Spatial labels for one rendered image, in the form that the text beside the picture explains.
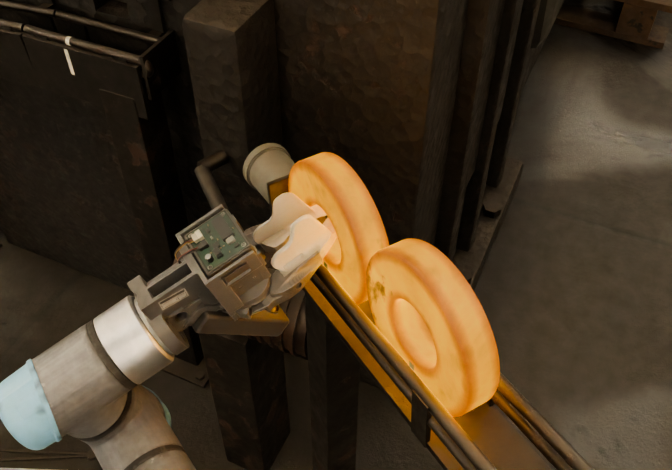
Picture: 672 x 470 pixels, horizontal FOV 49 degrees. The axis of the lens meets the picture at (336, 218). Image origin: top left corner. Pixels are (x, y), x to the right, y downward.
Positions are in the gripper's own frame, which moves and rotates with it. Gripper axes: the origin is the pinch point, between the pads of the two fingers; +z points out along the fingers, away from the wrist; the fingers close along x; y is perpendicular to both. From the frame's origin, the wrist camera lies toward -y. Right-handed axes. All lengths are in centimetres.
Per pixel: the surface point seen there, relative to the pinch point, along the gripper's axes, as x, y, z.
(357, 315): -9.4, -2.0, -4.0
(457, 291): -18.1, 6.9, 2.6
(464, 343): -21.2, 5.4, 0.6
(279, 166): 12.5, -2.5, -0.8
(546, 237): 31, -92, 49
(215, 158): 27.5, -10.1, -5.8
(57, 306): 69, -60, -49
